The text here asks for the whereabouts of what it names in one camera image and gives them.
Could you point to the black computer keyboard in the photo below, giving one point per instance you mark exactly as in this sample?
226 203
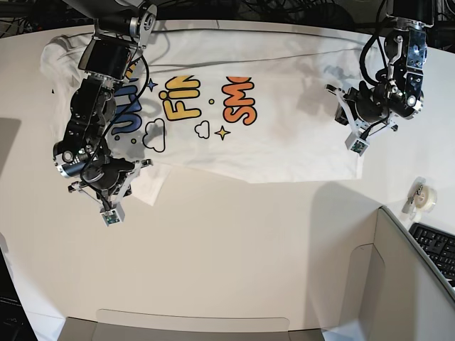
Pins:
439 246

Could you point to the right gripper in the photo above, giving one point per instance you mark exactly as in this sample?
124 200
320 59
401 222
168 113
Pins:
110 181

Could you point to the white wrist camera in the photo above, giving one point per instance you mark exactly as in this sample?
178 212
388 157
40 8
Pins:
356 145
113 216

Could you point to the white printed t-shirt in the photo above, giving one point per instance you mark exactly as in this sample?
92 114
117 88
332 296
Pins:
247 105

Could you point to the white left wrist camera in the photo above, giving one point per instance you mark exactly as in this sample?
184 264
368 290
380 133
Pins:
356 145

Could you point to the grey front partition panel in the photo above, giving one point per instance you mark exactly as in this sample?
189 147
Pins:
122 325

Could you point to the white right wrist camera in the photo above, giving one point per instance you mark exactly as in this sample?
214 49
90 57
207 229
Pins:
113 216

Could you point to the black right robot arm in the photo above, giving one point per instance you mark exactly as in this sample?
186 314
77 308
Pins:
122 30

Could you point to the grey right partition panel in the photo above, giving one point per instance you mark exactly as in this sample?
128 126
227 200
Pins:
393 290

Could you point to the clear tape dispenser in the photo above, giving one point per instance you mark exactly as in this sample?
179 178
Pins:
420 198

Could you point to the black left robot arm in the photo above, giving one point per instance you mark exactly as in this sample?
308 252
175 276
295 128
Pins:
391 64

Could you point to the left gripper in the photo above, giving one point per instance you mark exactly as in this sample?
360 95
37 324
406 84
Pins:
366 111

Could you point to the grey partition panel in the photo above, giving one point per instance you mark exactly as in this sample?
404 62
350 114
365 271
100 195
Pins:
122 325
393 290

